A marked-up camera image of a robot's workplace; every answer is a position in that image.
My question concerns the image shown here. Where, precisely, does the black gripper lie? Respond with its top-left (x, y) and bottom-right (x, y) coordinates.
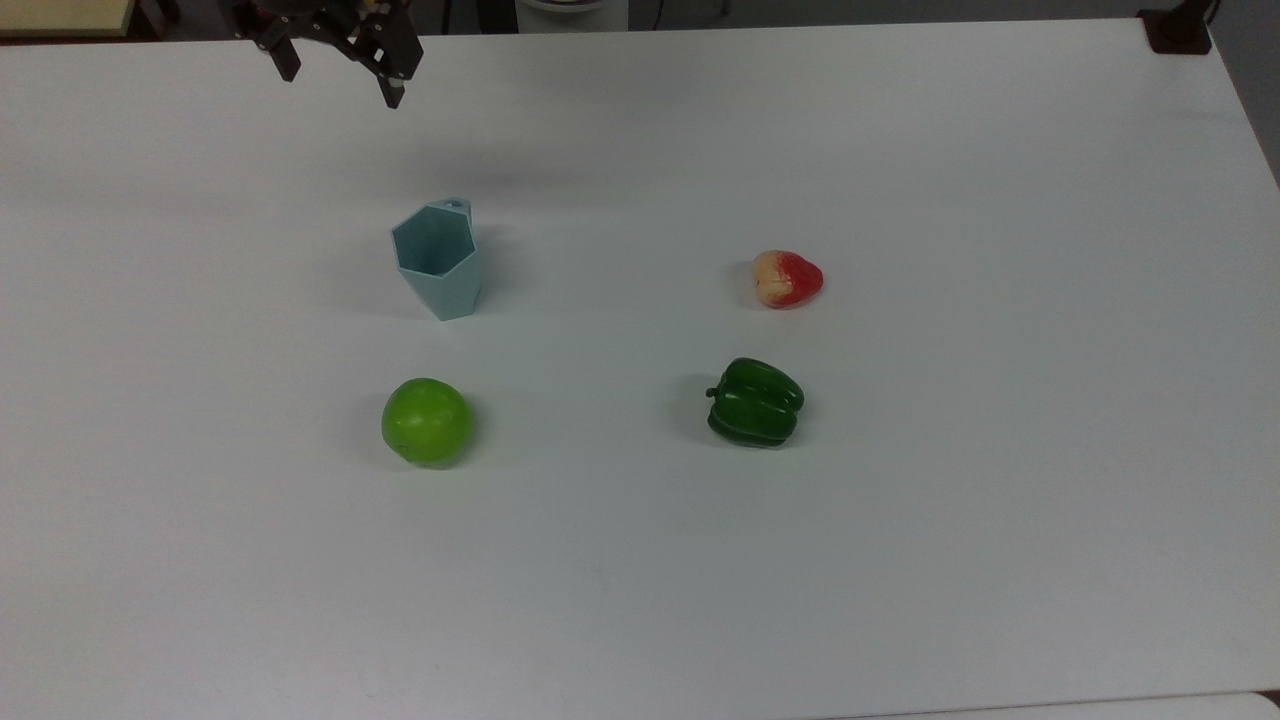
top-left (222, 0), bottom-right (424, 110)

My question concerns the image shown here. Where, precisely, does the light blue angular mug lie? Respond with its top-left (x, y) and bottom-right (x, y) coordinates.
top-left (390, 197), bottom-right (482, 322)

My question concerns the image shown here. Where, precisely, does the yellow wooden table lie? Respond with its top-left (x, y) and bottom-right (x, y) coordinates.
top-left (0, 0), bottom-right (138, 38)

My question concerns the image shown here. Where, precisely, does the green apple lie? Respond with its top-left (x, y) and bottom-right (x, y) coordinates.
top-left (380, 377), bottom-right (473, 468)

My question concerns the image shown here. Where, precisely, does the red and yellow fruit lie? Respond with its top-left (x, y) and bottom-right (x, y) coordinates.
top-left (752, 249), bottom-right (825, 310)

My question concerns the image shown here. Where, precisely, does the dark green bell pepper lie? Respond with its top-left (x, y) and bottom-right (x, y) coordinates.
top-left (705, 357), bottom-right (806, 449)

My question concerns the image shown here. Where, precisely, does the black table clamp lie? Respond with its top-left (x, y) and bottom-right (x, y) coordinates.
top-left (1138, 0), bottom-right (1217, 56)

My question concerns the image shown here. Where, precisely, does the white adjoining table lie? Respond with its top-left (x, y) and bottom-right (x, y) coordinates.
top-left (830, 690), bottom-right (1280, 720)

